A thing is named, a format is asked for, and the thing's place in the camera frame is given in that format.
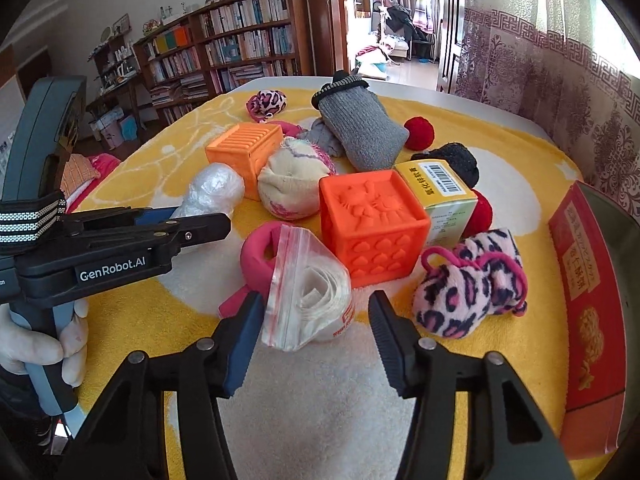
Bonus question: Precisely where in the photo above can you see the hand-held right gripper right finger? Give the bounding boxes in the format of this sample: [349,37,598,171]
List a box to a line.
[368,290,576,480]

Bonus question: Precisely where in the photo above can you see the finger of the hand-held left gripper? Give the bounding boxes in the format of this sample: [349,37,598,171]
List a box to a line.
[62,206,181,241]
[150,212,232,266]

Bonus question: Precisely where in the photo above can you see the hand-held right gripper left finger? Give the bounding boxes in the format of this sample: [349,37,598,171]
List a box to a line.
[57,291,266,480]

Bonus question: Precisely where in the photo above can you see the orange ribbed rubber cube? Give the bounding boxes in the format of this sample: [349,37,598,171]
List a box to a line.
[205,122,285,202]

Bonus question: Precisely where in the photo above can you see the zip bag with white roll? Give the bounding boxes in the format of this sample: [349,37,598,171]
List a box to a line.
[260,224,355,353]

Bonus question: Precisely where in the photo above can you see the large leopard print pouch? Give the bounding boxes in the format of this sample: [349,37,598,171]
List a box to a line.
[412,228,529,339]

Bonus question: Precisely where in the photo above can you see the cream and pink sock ball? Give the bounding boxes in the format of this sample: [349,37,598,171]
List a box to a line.
[257,137,338,220]

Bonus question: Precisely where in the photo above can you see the orange embossed rubber cube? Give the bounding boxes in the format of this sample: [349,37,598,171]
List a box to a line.
[319,170,432,289]

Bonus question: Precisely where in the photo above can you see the pink foam knotted tube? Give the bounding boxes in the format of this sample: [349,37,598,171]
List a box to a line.
[272,120,308,140]
[217,220,301,318]

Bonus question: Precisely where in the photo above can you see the yellow and green carton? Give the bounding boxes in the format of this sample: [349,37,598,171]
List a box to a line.
[393,159,478,249]

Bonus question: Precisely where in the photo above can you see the red yarn ball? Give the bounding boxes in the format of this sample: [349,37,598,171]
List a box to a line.
[462,190,494,239]
[403,116,435,151]

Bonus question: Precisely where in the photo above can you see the red cardboard box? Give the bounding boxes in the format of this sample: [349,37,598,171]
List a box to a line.
[547,180,636,453]

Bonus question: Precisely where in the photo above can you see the person's left hand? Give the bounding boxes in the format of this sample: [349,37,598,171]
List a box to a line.
[0,300,90,388]

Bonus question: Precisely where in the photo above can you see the orange checked cushion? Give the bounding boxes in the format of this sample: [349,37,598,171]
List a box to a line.
[62,154,101,196]

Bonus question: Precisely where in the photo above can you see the clear plastic wrapped ball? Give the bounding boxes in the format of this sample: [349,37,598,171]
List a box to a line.
[170,162,246,221]

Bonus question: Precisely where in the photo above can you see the pink cloth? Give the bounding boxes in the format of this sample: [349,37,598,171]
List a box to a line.
[90,154,121,176]

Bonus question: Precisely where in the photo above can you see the white storage box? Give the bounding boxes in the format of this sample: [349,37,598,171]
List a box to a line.
[90,107,123,148]

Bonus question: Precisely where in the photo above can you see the small dark wooden shelf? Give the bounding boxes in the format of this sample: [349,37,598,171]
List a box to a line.
[85,35,143,111]

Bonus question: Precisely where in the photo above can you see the yellow and white blanket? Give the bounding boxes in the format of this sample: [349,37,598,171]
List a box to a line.
[65,87,621,480]

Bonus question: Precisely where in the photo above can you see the small leopard print pouch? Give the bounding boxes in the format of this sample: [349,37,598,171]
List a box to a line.
[246,90,288,123]

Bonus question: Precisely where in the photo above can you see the light grey sock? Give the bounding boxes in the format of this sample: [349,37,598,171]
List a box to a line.
[297,117,346,157]

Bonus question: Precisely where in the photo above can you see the grey knitted sock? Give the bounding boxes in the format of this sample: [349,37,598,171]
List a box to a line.
[311,71,410,172]

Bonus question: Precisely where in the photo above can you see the wooden bookshelf with books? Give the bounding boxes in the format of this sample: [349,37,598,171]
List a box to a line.
[132,0,316,126]

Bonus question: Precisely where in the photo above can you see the black fuzzy sock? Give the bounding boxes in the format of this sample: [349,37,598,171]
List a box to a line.
[424,142,481,187]

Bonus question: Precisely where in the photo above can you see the bags on floor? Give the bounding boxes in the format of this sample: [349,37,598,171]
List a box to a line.
[355,45,388,78]

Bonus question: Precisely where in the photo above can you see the dark coat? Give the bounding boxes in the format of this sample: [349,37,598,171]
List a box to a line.
[385,5,416,36]

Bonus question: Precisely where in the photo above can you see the white coat rack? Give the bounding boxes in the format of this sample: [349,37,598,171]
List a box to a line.
[372,0,401,46]

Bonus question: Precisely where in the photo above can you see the dark wooden door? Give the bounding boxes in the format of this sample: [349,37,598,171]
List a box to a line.
[437,0,468,93]

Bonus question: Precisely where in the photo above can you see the patterned lace curtain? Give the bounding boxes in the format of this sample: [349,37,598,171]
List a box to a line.
[452,0,640,216]

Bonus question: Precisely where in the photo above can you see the wooden door frame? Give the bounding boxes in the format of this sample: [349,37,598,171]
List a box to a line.
[307,0,351,78]

